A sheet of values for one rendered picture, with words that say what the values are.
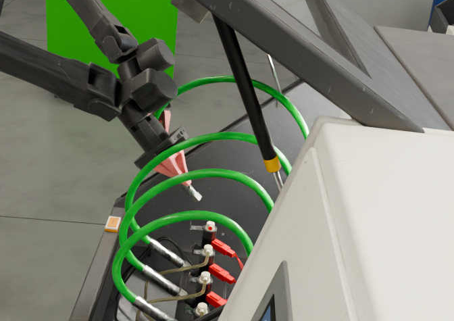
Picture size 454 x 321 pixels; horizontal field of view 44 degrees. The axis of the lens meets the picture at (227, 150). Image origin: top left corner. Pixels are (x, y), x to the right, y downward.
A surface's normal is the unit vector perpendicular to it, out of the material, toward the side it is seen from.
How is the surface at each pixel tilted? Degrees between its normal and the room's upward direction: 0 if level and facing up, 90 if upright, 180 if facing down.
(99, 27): 69
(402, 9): 90
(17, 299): 0
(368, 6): 90
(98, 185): 0
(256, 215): 90
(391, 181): 0
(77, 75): 37
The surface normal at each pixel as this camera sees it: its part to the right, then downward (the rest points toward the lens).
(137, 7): 0.16, 0.47
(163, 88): 0.73, -0.45
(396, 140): 0.11, -0.88
